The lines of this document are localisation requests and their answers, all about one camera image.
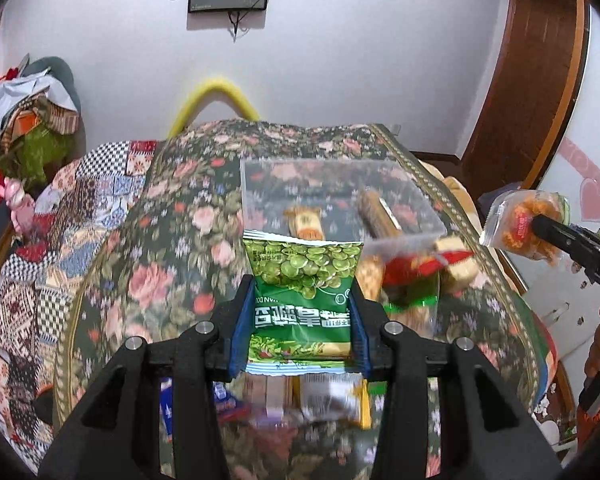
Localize brown biscuit stick packet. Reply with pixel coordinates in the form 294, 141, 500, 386
358, 190, 403, 238

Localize pink plush toy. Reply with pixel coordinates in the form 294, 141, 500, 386
0, 177, 35, 235

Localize clear plastic storage box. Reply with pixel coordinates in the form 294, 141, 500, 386
240, 159, 448, 261

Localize patchwork checkered quilt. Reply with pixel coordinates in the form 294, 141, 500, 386
0, 141, 157, 474

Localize red green snack packet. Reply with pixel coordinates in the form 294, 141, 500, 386
382, 249, 474, 307

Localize clear bag orange snacks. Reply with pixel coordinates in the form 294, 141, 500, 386
479, 190, 570, 266

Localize green pea snack bag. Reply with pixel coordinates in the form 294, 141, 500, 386
242, 230, 363, 375

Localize pile of clothes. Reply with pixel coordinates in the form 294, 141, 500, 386
0, 56, 82, 192

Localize brown wooden door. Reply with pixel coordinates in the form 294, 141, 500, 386
462, 0, 588, 197

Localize snack packets under gripper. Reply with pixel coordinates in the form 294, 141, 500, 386
159, 372, 374, 436

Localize small yellow cake packet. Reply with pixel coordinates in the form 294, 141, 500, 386
284, 206, 325, 240

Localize yellow foam tube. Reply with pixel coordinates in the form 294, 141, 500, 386
166, 77, 261, 139

